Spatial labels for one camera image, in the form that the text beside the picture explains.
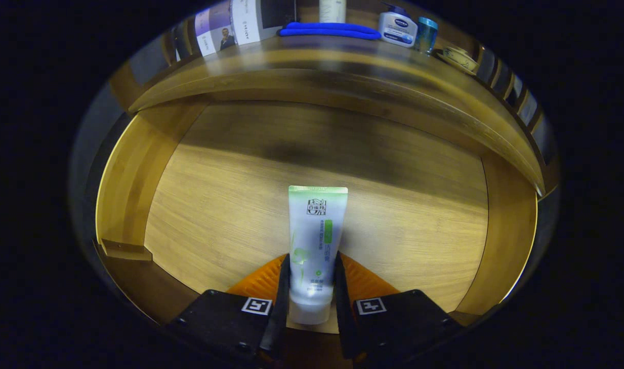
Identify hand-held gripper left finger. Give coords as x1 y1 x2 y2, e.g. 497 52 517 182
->
166 253 292 367

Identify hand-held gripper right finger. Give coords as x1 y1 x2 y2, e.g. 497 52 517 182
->
334 251 464 364

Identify white green tube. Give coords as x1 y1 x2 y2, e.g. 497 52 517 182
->
288 185 349 325

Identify brown wooden drawer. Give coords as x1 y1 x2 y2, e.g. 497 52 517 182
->
89 97 540 369

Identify brown wooden countertop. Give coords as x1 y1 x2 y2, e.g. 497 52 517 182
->
110 31 548 198

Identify brown wooden cabinet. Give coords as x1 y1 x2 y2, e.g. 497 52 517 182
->
107 0 561 200

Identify black backdrop cloth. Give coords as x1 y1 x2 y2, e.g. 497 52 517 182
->
69 85 133 231

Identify yellow lidded ceramic teacup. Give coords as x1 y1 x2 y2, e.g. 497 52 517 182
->
438 45 481 76

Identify blue folded cloth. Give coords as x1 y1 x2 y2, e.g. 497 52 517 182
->
278 22 382 40

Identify teal bottle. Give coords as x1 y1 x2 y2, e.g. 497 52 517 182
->
413 17 439 56

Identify white bottle with blue cap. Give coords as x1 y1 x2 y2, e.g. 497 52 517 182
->
378 3 419 48

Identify purple book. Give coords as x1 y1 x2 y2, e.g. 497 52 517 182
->
194 4 238 57

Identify white book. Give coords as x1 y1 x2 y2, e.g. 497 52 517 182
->
231 0 298 46

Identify white pump bottle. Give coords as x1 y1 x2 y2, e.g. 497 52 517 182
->
319 0 347 24

